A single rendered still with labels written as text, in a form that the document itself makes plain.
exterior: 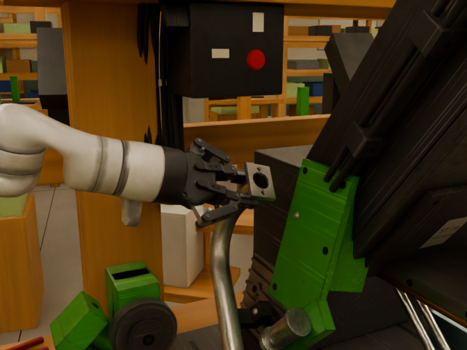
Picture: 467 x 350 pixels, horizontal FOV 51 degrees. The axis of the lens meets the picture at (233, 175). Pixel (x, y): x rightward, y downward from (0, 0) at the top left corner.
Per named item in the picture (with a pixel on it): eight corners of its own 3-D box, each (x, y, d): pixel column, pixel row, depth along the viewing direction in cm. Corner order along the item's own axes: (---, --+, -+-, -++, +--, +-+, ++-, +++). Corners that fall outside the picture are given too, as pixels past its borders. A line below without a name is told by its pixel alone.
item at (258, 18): (284, 95, 85) (286, 3, 81) (192, 98, 78) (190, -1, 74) (251, 90, 96) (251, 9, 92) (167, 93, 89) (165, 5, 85)
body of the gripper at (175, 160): (161, 187, 59) (230, 197, 63) (158, 130, 63) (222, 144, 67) (140, 214, 64) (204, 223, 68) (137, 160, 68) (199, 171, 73)
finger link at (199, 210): (179, 201, 65) (192, 196, 67) (199, 230, 64) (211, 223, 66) (187, 193, 63) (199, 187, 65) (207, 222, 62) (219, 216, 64)
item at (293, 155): (424, 317, 99) (442, 153, 91) (298, 357, 87) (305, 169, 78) (364, 280, 115) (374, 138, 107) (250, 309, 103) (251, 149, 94)
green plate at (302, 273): (358, 330, 68) (400, 184, 65) (310, 330, 64) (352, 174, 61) (310, 295, 78) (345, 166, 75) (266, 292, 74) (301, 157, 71)
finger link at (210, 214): (192, 223, 65) (223, 206, 68) (200, 234, 64) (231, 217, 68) (201, 213, 63) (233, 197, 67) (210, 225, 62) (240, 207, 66)
